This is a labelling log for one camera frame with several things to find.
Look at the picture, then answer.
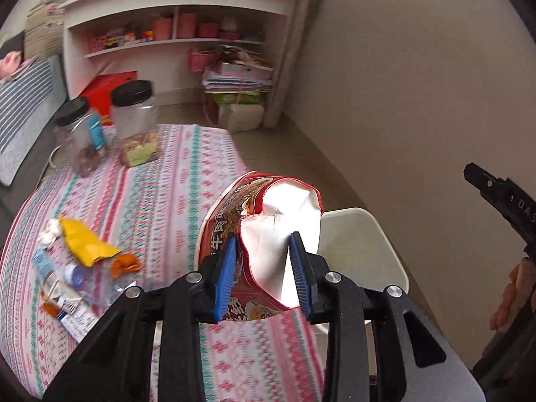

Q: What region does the red instant noodle cup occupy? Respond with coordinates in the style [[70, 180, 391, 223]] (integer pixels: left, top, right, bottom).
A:
[[195, 172, 323, 321]]

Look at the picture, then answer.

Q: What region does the yellow snack bag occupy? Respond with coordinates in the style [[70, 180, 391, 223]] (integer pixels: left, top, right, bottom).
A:
[[60, 218, 121, 268]]

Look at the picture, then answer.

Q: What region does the blue milk carton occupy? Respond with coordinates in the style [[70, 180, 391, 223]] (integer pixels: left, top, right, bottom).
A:
[[32, 248, 55, 283]]

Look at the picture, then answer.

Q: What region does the white plastic trash bin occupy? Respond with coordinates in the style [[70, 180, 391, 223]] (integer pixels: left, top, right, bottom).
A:
[[318, 208, 410, 292]]

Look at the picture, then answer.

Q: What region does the person's right hand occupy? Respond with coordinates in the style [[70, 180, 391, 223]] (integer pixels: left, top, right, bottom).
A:
[[490, 258, 535, 331]]

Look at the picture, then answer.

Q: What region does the orange peel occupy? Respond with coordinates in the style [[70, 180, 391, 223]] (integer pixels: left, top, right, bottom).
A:
[[110, 253, 143, 279]]

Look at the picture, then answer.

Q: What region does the patterned pink tablecloth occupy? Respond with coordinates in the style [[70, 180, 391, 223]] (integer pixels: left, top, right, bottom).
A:
[[1, 124, 323, 401]]

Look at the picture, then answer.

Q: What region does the crushed clear plastic bottle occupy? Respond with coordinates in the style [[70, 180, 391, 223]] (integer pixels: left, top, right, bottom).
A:
[[63, 263, 138, 308]]

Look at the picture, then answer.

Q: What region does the white medicine box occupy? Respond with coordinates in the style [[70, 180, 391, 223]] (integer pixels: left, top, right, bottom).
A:
[[41, 271, 98, 343]]

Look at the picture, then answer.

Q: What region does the crumpled white tissue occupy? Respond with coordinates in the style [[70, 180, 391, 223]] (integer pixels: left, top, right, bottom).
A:
[[37, 218, 63, 249]]

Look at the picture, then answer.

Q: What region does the green tissue box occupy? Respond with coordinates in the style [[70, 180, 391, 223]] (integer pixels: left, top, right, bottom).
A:
[[210, 91, 265, 105]]

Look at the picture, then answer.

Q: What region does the jar with nuts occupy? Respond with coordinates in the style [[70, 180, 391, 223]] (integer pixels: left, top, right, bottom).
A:
[[111, 80, 160, 168]]

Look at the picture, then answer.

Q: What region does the jar with blue label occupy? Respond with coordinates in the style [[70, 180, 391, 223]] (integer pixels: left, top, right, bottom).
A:
[[55, 96, 108, 177]]

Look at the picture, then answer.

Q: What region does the stack of papers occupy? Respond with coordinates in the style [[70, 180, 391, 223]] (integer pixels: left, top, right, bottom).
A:
[[202, 46, 274, 93]]

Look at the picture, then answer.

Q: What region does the pink plastic basket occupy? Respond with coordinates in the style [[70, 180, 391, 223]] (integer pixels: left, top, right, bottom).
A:
[[188, 49, 215, 74]]

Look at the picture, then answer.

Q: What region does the grey sofa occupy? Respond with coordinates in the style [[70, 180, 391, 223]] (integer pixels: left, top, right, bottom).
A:
[[1, 54, 68, 242]]

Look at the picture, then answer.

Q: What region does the red gift box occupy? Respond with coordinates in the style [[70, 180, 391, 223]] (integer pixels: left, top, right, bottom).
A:
[[79, 71, 138, 126]]

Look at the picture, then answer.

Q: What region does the pink storage cup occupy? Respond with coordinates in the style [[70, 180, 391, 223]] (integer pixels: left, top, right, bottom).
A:
[[176, 12, 197, 39], [153, 17, 173, 41]]

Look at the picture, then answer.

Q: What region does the white bookshelf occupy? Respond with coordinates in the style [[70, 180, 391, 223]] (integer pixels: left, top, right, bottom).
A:
[[62, 0, 302, 110]]

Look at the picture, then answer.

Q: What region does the striped grey sofa cover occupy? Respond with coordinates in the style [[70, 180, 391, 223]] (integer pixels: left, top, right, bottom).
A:
[[1, 55, 67, 186]]

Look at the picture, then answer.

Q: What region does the pink plush toy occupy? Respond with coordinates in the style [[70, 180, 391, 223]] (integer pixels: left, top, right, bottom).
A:
[[0, 51, 23, 80]]

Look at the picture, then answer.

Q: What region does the stack of cardboard boxes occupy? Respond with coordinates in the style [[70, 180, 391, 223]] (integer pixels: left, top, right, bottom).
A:
[[24, 0, 67, 59]]

